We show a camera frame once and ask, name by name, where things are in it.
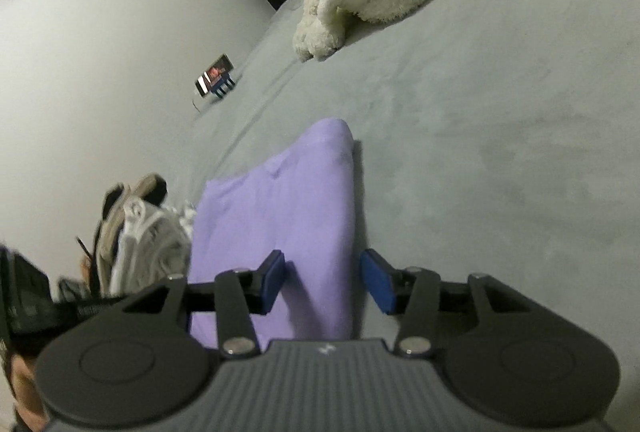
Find purple pants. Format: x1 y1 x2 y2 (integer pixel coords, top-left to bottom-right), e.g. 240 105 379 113
188 118 356 345

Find folded beige garment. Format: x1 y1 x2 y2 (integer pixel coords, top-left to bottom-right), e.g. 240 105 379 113
89 195 137 297

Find folded white garment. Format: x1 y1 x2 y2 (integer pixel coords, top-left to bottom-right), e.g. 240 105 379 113
106 196 196 297

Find smartphone on blue stand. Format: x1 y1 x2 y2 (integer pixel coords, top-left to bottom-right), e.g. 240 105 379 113
194 54 235 99

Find person's left hand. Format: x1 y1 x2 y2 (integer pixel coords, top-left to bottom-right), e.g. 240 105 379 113
6 353 47 432

